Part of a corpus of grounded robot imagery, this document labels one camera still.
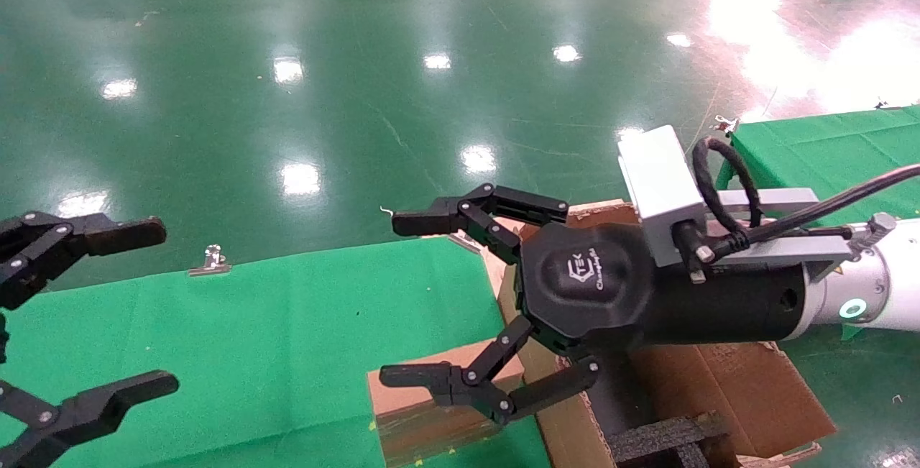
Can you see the small brown cardboard box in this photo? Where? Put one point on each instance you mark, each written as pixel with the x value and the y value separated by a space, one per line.
pixel 410 414

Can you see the silver binder clip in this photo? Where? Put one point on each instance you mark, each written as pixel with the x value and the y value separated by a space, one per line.
pixel 726 124
pixel 210 262
pixel 884 104
pixel 466 241

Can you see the green cloth with hanging corner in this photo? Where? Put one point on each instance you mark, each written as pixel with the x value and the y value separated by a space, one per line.
pixel 826 152

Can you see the large open cardboard carton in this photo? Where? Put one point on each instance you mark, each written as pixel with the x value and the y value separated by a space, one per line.
pixel 755 396

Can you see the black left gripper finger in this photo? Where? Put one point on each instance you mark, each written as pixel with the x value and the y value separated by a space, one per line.
pixel 108 235
pixel 100 403

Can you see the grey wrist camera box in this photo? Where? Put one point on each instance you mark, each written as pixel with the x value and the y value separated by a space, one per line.
pixel 658 180

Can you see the long black foam insert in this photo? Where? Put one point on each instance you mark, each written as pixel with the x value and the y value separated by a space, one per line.
pixel 661 441

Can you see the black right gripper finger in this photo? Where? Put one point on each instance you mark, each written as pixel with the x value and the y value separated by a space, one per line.
pixel 496 209
pixel 474 382

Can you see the large green table cloth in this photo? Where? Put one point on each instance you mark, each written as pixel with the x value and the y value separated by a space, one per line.
pixel 287 346

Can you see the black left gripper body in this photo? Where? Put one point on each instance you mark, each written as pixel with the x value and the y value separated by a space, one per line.
pixel 2 338

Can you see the grey metal camera bracket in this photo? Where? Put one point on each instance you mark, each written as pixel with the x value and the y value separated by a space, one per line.
pixel 783 246

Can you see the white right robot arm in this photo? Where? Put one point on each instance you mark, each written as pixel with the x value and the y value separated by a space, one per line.
pixel 877 281

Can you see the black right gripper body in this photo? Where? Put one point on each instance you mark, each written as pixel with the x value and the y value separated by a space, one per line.
pixel 596 288

